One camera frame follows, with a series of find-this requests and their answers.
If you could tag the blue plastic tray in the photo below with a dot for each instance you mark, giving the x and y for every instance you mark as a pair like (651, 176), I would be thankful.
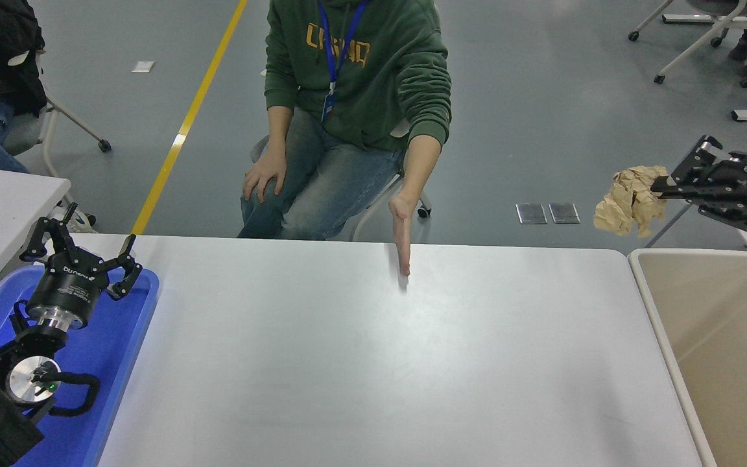
(107, 363)

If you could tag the white-framed wheeled chair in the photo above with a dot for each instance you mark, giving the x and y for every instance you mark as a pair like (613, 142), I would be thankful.
(698, 42)

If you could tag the short white floor bar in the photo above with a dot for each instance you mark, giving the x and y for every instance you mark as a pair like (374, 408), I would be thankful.
(685, 19)

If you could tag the tan paper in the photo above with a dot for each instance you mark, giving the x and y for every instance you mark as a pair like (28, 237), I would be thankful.
(626, 201)

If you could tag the grey swivel chair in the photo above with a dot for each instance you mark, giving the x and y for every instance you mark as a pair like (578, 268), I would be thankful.
(373, 214)

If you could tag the person's right hand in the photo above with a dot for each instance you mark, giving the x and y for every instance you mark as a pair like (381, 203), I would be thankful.
(264, 175)

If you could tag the silver floor plate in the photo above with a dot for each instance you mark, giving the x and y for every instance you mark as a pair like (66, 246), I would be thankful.
(532, 214)
(564, 213)

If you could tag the grey chair with white frame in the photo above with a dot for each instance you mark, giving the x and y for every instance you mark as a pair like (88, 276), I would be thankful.
(20, 133)

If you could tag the white badge card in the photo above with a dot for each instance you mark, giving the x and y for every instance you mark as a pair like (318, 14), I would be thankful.
(328, 107)

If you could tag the person's left forearm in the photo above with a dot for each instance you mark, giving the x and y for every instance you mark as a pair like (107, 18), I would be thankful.
(420, 165)

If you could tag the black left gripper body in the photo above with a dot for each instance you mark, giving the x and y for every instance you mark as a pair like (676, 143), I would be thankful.
(65, 288)

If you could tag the person's right forearm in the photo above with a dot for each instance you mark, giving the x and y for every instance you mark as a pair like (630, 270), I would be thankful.
(279, 130)

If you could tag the large pale bin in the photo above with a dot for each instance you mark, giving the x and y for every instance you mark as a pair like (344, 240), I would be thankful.
(723, 337)

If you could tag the person's left hand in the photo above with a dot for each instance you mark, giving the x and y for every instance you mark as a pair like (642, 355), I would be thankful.
(403, 227)

